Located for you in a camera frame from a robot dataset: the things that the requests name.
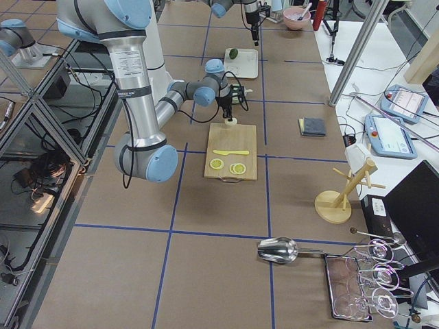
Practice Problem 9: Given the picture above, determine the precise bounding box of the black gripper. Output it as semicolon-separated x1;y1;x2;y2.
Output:
244;2;259;46
217;86;233;119

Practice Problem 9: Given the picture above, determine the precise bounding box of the black tripod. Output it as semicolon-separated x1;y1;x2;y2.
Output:
323;0;345;66

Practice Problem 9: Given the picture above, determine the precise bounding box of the wine glass front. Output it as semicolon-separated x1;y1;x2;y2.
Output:
333;288;399;321

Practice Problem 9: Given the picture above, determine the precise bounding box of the far teach pendant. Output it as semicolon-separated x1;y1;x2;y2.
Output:
380;84;427;124

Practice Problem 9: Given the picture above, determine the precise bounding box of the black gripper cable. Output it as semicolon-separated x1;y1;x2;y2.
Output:
178;71;250;124

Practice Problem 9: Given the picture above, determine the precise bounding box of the dark tray with glasses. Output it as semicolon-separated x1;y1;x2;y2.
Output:
324;254;373;323

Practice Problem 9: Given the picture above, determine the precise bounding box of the near teach pendant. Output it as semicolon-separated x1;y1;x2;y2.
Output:
364;114;418;160

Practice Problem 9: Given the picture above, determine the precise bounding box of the green avocado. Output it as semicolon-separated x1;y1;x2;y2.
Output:
228;48;239;60

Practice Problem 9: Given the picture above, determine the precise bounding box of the pink bowl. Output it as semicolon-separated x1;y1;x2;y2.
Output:
283;7;311;30

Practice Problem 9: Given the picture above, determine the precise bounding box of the black monitor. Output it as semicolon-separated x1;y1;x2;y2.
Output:
384;160;439;260

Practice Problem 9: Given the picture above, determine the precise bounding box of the grey and yellow cloth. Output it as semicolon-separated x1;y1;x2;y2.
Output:
298;117;327;136

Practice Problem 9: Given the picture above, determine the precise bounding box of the wine glass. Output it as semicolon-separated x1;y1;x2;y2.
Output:
358;263;414;298
333;288;399;321
353;239;405;268

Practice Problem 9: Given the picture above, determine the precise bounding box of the yellow plastic knife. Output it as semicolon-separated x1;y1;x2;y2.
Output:
212;149;250;156

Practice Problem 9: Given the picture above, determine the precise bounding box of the wooden mug tree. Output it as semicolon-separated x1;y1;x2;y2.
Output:
314;158;385;224

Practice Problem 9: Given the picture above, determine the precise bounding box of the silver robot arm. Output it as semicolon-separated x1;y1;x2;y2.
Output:
202;0;263;46
57;1;231;183

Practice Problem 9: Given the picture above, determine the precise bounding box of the steel scoop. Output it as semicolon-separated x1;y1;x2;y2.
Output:
257;236;324;264

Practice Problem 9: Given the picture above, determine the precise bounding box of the aluminium frame post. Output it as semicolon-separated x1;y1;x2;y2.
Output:
329;0;389;107

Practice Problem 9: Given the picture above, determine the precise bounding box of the wine glass rear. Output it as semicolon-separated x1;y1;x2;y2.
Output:
353;239;405;268

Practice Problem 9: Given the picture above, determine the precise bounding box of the black box with label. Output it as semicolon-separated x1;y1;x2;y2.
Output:
361;195;394;238

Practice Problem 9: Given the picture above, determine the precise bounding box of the wine glass middle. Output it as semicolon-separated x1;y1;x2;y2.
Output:
358;263;414;298

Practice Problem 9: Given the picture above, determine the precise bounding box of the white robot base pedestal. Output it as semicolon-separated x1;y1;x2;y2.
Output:
141;1;179;121

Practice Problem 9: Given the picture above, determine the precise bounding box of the teach pendant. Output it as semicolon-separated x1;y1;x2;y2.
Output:
380;84;427;124
364;114;418;160

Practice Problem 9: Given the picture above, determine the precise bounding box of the white bear tray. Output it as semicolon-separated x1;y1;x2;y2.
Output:
224;48;259;79

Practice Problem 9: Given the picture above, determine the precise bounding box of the lemon slice upper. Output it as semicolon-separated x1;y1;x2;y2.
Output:
209;158;224;170

